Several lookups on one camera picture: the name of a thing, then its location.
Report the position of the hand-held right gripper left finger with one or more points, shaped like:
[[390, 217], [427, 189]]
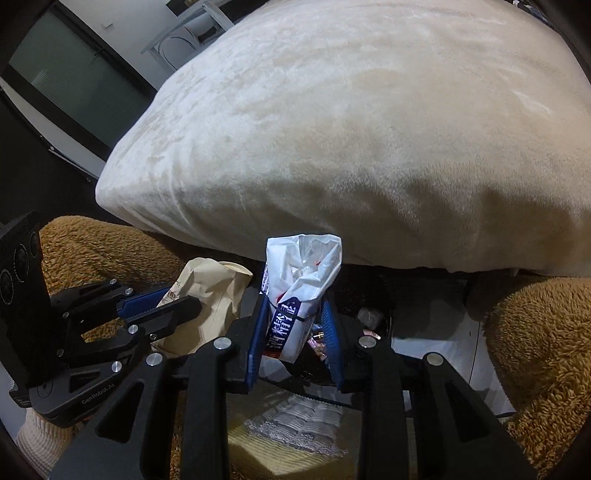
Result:
[[258, 332]]

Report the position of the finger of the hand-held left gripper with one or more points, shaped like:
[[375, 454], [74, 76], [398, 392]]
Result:
[[143, 300], [171, 311]]

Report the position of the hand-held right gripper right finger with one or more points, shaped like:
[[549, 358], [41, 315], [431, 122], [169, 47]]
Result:
[[330, 337]]

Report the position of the brown paper bag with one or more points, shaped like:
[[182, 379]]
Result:
[[207, 295]]

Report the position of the black trash bin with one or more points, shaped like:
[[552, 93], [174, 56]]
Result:
[[355, 295]]

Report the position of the white blue red packet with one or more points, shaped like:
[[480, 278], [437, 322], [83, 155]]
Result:
[[295, 286]]

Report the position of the person's left forearm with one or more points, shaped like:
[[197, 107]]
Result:
[[41, 443]]

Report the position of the person's left leg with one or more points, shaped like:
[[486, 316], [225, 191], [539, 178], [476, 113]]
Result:
[[92, 249]]

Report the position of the person's leg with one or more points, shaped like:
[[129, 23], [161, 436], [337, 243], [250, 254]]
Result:
[[545, 346], [92, 249]]

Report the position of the bed with beige blanket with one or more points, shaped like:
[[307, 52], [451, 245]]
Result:
[[346, 138]]

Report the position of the person's right leg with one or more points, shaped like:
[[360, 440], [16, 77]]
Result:
[[545, 346]]

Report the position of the dark glass door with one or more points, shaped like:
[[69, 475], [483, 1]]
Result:
[[78, 78]]

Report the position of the white desk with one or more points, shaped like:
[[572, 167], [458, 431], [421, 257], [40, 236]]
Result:
[[217, 9]]

